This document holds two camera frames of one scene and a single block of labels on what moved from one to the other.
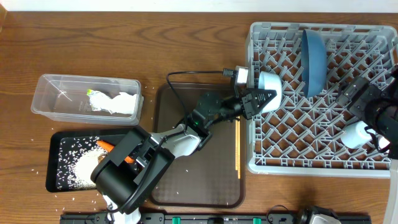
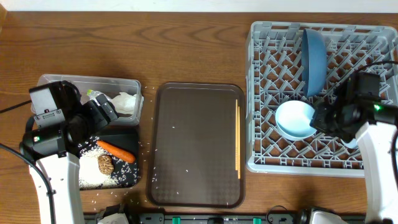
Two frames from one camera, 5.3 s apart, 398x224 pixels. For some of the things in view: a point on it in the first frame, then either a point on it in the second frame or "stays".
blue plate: [313, 63] stays
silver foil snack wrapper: [98, 100] stays
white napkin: [122, 103] stays
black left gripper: [249, 102] -> [103, 117]
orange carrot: [107, 147] stays
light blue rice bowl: [270, 81] -> [292, 119]
